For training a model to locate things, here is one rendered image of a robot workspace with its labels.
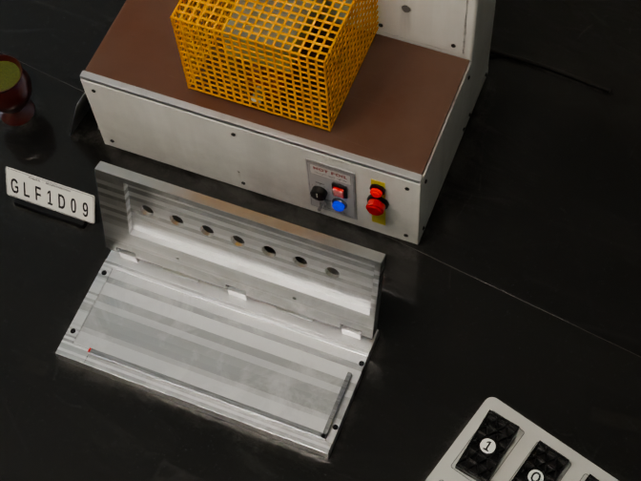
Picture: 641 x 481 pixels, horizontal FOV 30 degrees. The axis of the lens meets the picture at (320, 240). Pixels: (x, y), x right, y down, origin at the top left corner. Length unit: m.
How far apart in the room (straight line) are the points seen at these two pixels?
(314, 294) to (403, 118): 0.29
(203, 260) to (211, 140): 0.19
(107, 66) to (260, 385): 0.54
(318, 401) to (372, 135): 0.39
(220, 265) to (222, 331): 0.10
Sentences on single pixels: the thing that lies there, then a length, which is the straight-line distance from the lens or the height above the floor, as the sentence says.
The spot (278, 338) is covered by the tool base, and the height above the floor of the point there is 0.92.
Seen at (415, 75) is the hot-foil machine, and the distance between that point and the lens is 1.81.
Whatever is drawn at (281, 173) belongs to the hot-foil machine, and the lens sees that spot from 1.83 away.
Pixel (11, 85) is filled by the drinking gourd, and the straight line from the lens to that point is 2.01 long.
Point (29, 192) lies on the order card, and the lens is 1.98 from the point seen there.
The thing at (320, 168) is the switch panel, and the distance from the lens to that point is 1.77.
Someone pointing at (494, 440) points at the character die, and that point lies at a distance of 1.73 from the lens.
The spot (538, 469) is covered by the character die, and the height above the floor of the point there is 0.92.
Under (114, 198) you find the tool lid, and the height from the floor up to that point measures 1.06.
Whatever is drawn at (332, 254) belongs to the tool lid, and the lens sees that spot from 1.67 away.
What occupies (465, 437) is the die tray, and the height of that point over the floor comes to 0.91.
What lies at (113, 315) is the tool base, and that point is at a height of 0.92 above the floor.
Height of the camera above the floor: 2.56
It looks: 61 degrees down
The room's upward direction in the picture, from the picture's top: 6 degrees counter-clockwise
